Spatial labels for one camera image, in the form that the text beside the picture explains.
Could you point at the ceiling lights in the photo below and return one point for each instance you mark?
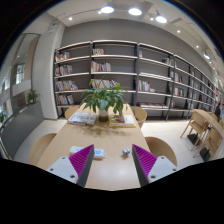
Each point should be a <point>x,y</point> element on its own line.
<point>135,11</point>

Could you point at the light wood side table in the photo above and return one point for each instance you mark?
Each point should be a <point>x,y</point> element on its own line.
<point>208,116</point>

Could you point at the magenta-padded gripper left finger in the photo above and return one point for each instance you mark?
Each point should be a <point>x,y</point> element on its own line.
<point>65,168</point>

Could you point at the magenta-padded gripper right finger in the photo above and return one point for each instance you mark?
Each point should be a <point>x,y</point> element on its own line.
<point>160,166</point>

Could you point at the white and blue book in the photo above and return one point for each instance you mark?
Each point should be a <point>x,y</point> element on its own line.
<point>81,118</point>

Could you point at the grey bookshelf unit with books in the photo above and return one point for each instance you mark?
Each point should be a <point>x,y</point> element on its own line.
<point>150,66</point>

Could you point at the small white charger block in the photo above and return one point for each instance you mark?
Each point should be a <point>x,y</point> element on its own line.
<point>126,151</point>

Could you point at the green potted plant white vase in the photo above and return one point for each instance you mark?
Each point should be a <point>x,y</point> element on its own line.
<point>103,115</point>

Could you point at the yellow-edged picture book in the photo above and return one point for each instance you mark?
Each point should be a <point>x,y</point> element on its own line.
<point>123,120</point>

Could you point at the white power strip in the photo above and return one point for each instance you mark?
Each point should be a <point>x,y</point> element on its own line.
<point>99,153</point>

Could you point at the curved light wood chair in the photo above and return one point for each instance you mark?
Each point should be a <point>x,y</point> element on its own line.
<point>71,111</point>
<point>140,115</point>
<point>41,146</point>
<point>162,148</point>

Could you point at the small background potted plant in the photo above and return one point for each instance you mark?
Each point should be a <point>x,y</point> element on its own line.
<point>32,96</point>

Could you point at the person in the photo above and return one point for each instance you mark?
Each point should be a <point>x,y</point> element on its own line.
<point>218,110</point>

